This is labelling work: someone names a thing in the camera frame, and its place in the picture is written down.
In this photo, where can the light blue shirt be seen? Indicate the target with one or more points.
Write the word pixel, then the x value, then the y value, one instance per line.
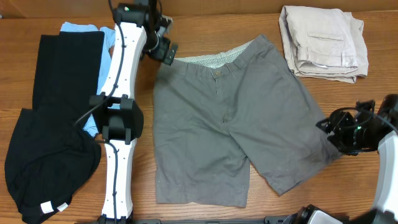
pixel 104 68

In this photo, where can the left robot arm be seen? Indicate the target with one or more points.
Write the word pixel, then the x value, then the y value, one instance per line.
pixel 140 31

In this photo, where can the black garment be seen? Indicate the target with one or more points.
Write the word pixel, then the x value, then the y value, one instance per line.
pixel 50 155

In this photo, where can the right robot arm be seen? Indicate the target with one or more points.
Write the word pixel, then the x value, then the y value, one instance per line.
pixel 383 135

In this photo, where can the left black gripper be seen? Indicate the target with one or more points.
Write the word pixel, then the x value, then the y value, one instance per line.
pixel 160 53

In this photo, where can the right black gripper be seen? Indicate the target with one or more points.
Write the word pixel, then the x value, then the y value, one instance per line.
pixel 336 124

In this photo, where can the grey shorts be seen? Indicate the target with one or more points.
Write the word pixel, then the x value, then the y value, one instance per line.
pixel 215 118

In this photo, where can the folded beige pants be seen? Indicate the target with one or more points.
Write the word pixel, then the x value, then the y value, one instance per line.
pixel 323 43

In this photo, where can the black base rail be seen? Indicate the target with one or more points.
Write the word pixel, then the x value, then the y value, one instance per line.
pixel 265 220

